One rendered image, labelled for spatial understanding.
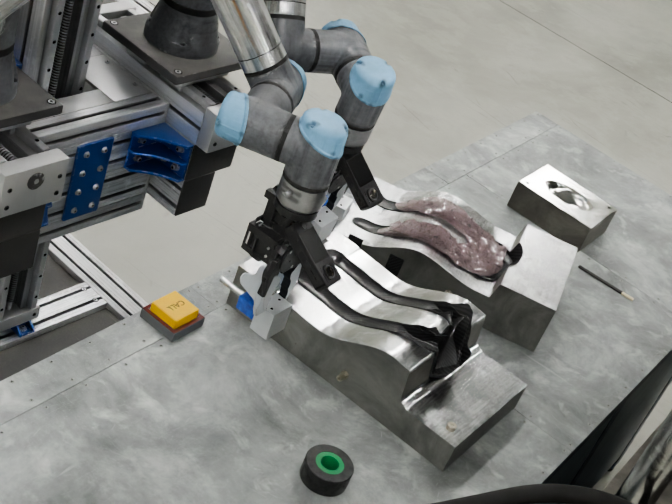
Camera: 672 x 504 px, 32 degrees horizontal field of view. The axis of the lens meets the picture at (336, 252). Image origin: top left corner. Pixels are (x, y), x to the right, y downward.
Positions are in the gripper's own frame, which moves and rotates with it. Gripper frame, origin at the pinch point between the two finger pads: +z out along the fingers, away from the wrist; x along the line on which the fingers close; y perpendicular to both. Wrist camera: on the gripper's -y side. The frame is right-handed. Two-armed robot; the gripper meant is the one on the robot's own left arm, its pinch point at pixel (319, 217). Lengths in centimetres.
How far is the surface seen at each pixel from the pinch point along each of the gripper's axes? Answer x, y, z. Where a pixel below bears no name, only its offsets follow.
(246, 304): 30.6, -8.4, -4.7
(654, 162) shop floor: -291, -2, 137
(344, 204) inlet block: -16.1, 3.3, 9.1
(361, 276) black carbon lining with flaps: -0.5, -12.7, 4.8
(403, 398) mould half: 18.3, -36.3, -0.2
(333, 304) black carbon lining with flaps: 10.8, -14.5, 3.1
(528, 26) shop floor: -348, 95, 159
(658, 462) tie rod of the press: 5, -73, -16
